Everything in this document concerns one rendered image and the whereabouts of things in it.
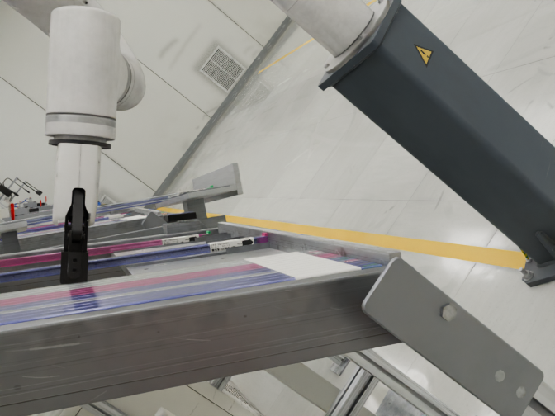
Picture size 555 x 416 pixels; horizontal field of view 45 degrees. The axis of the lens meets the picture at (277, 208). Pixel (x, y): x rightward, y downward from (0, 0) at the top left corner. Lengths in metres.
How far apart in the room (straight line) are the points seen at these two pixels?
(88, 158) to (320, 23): 0.69
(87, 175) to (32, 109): 7.83
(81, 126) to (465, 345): 0.51
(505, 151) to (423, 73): 0.24
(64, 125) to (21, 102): 7.83
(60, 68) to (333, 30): 0.68
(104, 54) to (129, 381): 0.46
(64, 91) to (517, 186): 0.99
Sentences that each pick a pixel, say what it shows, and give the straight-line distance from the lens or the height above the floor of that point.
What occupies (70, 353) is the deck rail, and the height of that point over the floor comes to 0.90.
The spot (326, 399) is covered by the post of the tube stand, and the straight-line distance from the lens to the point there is 1.61.
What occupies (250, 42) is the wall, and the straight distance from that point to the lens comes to 9.13.
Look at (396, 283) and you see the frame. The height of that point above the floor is 0.75.
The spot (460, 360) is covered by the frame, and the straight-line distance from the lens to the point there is 0.55.
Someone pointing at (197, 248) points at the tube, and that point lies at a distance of 0.88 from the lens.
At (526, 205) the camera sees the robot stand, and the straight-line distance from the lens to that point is 1.54.
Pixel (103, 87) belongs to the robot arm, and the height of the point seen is 1.01.
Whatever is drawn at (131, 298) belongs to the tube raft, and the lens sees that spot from 0.55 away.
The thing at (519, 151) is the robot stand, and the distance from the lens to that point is 1.51.
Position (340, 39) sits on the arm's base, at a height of 0.74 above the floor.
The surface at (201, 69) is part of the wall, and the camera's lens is 8.88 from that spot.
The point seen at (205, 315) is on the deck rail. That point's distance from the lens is 0.51.
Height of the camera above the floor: 0.97
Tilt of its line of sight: 15 degrees down
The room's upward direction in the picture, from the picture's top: 52 degrees counter-clockwise
